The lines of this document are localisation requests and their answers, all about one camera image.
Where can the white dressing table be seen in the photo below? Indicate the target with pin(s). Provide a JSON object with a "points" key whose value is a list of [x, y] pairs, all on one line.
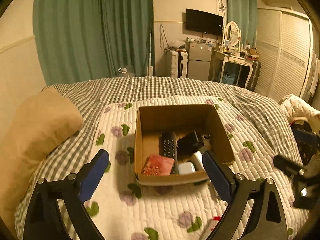
{"points": [[222, 64]]}

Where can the white earbuds case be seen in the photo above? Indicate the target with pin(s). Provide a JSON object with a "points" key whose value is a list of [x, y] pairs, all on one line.
{"points": [[186, 168]]}

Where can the black remote control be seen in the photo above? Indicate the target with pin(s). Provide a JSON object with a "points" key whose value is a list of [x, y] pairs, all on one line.
{"points": [[170, 148]]}

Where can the tan pillow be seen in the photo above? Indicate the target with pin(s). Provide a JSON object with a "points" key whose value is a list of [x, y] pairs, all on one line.
{"points": [[41, 123]]}

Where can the green curtain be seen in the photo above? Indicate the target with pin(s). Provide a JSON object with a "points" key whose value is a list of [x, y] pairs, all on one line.
{"points": [[80, 40], [245, 14]]}

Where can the white charger block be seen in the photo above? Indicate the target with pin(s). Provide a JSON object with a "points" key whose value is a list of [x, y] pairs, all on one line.
{"points": [[197, 160]]}

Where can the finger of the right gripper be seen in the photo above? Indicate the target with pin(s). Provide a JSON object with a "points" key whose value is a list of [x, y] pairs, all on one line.
{"points": [[288, 167]]}

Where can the white floral quilt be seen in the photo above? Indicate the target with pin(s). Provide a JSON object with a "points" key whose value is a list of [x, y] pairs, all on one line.
{"points": [[121, 208]]}

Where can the pink patterned card case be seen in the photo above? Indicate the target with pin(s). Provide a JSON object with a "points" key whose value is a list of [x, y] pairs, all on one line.
{"points": [[157, 165]]}

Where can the black wall television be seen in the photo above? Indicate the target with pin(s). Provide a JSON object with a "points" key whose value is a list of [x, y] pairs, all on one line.
{"points": [[203, 22]]}

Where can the grey checkered blanket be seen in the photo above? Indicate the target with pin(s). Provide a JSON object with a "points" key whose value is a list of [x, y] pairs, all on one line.
{"points": [[71, 155]]}

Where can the white suitcase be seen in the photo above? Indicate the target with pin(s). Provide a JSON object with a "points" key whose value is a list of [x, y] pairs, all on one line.
{"points": [[178, 63]]}

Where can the white wardrobe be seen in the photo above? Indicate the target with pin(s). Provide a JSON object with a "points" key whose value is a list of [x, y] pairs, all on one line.
{"points": [[284, 43]]}

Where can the oval vanity mirror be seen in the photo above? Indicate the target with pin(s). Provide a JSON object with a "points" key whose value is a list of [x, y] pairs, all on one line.
{"points": [[231, 35]]}

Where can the white puffy jacket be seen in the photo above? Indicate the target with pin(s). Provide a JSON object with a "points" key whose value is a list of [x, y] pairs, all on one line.
{"points": [[295, 108]]}

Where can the brown cardboard box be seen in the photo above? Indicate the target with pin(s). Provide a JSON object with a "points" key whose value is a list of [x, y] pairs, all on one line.
{"points": [[195, 126]]}

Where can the white floor mop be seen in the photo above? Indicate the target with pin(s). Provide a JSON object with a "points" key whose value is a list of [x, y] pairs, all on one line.
{"points": [[149, 69]]}

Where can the white plush toy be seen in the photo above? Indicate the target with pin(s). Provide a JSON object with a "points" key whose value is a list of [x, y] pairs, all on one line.
{"points": [[206, 143]]}

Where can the grey mini fridge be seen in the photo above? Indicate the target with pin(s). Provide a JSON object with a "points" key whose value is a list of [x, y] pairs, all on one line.
{"points": [[199, 58]]}

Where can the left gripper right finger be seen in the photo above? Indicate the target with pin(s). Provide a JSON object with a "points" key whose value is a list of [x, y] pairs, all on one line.
{"points": [[267, 217]]}

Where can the red white small box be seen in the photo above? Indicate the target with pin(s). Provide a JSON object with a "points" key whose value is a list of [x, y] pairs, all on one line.
{"points": [[212, 223]]}

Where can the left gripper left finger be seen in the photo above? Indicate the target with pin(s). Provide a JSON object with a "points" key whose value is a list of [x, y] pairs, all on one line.
{"points": [[44, 219]]}

